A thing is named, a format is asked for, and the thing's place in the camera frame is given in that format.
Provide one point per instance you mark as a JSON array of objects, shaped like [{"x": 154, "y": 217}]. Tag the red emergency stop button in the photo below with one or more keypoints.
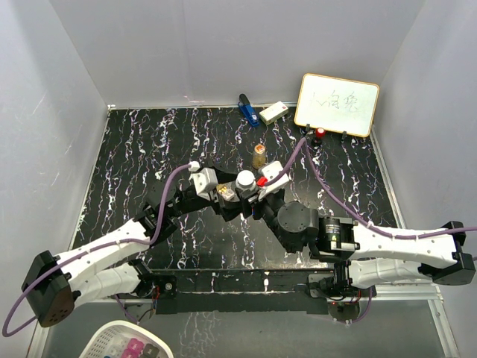
[{"x": 319, "y": 134}]

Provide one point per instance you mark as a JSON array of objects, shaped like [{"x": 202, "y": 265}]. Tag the white cap pill bottle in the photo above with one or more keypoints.
[{"x": 245, "y": 184}]

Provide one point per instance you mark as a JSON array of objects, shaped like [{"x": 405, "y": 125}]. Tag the white green small box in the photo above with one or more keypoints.
[{"x": 273, "y": 112}]

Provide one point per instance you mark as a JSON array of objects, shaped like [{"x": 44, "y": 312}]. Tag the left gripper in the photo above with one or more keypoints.
[{"x": 226, "y": 209}]

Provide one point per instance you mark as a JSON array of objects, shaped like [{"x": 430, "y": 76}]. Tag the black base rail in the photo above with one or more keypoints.
[{"x": 310, "y": 290}]

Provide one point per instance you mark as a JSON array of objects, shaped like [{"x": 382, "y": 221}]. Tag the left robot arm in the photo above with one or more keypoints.
[{"x": 56, "y": 284}]

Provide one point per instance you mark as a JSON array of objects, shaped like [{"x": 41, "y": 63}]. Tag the yellow clear weekly pill organizer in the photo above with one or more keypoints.
[{"x": 226, "y": 192}]

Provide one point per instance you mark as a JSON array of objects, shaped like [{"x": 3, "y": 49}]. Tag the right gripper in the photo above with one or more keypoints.
[{"x": 252, "y": 198}]

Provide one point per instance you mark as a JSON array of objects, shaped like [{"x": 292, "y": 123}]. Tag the white plastic basket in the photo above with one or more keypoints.
[{"x": 124, "y": 339}]

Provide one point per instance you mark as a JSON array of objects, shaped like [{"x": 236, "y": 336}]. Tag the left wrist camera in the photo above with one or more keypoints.
[{"x": 204, "y": 180}]

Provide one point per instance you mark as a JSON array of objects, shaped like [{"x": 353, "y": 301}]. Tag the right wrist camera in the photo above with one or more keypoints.
[{"x": 269, "y": 181}]

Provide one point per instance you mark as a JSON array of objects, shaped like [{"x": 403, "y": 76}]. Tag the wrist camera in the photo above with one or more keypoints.
[
  {"x": 269, "y": 181},
  {"x": 204, "y": 180}
]

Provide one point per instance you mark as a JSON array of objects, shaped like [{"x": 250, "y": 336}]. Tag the small whiteboard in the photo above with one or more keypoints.
[{"x": 337, "y": 105}]

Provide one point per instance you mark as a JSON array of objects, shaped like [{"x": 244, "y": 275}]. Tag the clear jar of yellow capsules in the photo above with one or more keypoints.
[{"x": 259, "y": 158}]

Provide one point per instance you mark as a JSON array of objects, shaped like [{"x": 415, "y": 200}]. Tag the blue black stapler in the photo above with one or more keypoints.
[{"x": 247, "y": 110}]

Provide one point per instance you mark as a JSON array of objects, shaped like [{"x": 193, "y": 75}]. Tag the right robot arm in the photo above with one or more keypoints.
[{"x": 360, "y": 257}]

